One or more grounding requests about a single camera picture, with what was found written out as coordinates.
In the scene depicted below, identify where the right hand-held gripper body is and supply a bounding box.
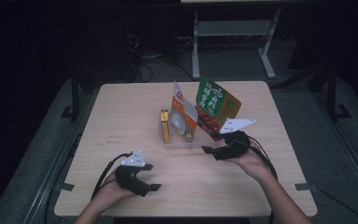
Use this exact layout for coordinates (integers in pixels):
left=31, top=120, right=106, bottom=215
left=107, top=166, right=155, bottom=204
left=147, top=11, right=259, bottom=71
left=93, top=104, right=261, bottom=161
left=213, top=117, right=257, bottom=161

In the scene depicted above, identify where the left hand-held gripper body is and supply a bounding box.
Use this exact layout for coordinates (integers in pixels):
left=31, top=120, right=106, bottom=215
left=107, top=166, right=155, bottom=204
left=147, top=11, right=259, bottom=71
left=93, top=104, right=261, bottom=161
left=115, top=149, right=151, bottom=198

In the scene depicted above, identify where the clear plastic container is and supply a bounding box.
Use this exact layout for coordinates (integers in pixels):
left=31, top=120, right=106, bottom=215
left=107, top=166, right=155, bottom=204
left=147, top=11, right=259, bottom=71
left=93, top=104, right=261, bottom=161
left=158, top=105, right=227, bottom=150

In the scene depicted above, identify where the green and red food packet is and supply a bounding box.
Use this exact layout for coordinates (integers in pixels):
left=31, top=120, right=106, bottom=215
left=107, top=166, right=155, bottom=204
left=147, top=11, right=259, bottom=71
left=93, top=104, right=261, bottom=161
left=195, top=76, right=242, bottom=141

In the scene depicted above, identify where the orange and white pouch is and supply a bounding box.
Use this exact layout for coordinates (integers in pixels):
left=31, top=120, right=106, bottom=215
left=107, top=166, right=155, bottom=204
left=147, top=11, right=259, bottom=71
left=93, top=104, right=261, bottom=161
left=169, top=81, right=199, bottom=143

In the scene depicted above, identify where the yellow and red box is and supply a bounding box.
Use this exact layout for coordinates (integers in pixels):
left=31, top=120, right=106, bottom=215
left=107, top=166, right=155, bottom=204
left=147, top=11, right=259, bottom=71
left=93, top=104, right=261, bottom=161
left=159, top=109, right=172, bottom=144

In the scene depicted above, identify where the person's left hand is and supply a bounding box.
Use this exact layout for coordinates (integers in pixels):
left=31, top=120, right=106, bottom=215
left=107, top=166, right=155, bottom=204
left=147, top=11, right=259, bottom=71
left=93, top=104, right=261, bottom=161
left=96, top=169, right=137, bottom=203

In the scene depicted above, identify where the person's right hand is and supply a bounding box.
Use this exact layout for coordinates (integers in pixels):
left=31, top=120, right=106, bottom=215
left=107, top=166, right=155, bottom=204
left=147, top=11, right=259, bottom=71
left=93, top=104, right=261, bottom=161
left=228, top=138, right=275, bottom=182

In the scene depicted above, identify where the grey tape strip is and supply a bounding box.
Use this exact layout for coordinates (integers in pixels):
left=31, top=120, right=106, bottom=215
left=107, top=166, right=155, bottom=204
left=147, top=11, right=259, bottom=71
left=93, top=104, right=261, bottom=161
left=294, top=182, right=319, bottom=192
left=54, top=182, right=76, bottom=192

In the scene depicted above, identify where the black metal stand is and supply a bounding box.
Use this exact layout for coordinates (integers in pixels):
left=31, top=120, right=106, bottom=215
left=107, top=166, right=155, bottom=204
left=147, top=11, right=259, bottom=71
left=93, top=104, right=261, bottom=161
left=325, top=66, right=352, bottom=121
left=60, top=77, right=82, bottom=121

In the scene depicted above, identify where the left hand-held gripper black cable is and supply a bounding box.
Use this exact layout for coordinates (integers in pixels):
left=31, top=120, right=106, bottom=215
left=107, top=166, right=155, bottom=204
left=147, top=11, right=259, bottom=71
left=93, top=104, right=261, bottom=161
left=90, top=151, right=134, bottom=200

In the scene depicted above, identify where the hand-held gripper black cable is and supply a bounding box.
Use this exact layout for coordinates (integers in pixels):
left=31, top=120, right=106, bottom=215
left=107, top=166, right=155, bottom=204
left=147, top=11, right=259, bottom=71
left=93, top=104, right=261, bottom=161
left=247, top=134, right=280, bottom=224
left=90, top=151, right=134, bottom=200

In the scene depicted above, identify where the right hand-held gripper black cable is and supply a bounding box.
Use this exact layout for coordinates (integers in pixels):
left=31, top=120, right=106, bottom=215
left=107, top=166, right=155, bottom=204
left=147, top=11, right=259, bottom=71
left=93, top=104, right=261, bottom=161
left=247, top=134, right=280, bottom=224

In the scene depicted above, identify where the black floor cable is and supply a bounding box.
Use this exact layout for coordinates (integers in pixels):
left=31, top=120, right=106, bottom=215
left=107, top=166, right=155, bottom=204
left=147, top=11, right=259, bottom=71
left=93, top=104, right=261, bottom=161
left=133, top=59, right=198, bottom=84

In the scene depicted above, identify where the white metal table frame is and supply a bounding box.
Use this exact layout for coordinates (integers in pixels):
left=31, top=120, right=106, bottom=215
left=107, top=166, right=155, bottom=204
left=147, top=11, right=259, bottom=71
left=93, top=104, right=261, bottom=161
left=191, top=7, right=282, bottom=80

